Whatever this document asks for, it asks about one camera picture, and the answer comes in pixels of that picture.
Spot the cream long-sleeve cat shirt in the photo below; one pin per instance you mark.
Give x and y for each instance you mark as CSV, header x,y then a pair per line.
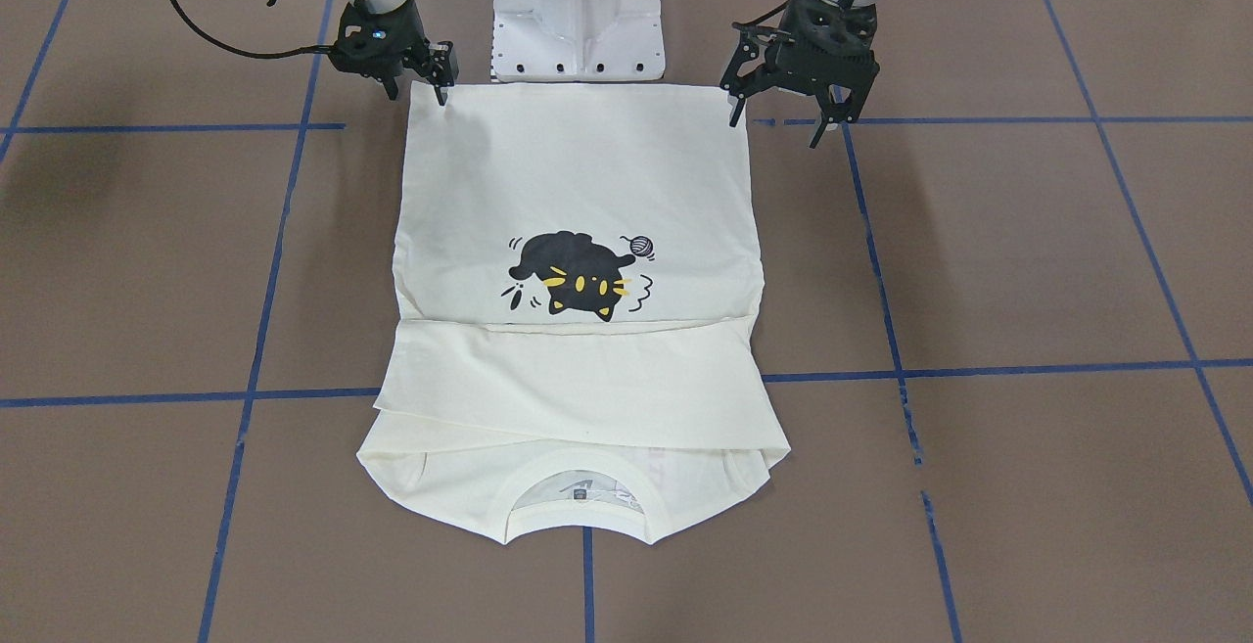
x,y
578,276

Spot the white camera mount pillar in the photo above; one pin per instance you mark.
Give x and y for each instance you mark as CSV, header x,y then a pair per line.
x,y
577,41

